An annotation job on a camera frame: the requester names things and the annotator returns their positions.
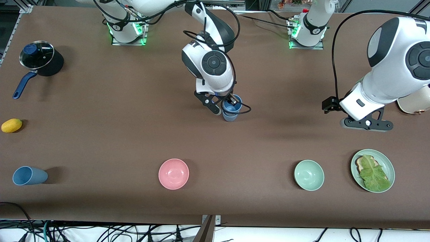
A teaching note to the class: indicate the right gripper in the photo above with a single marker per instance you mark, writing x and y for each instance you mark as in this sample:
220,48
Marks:
231,99

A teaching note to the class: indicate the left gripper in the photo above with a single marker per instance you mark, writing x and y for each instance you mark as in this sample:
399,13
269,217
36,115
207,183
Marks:
330,104

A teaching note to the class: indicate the blue cup with tissue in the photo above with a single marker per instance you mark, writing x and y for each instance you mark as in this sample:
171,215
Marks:
231,118

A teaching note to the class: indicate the toasted bread slice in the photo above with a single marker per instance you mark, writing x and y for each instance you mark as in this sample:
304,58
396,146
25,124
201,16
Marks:
361,164

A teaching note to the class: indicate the light green bowl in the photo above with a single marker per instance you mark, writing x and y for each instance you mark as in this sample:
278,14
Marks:
309,175

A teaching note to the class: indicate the light green plate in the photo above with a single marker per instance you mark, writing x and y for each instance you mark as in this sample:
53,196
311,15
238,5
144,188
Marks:
386,164

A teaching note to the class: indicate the green lettuce leaf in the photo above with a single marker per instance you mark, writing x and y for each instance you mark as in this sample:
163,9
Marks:
374,176

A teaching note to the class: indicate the pink bowl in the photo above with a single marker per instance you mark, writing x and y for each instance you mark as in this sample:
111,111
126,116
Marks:
173,174

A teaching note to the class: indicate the table cover cloth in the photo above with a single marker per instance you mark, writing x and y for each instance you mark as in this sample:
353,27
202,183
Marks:
134,101

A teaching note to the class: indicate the colourful toy food pile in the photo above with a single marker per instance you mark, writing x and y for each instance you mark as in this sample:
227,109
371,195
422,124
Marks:
289,2

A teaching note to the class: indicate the glass lid with blue knob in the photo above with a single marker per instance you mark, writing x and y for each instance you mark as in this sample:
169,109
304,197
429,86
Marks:
38,55

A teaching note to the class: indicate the yellow lemon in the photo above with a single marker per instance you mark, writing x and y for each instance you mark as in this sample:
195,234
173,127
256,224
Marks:
11,125

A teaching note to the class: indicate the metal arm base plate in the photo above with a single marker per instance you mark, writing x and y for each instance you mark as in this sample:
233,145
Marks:
143,38
320,47

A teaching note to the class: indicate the aluminium frame with grey box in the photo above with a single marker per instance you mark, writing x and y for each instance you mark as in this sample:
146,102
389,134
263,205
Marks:
235,4

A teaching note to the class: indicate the silver metal clamp bracket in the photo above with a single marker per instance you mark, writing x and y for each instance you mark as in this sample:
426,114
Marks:
217,219

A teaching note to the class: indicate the aluminium corner rail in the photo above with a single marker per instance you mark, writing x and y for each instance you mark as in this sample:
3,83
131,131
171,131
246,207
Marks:
420,6
25,9

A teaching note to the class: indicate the grey camera pole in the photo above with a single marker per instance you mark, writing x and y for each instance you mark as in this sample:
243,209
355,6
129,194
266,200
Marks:
205,232

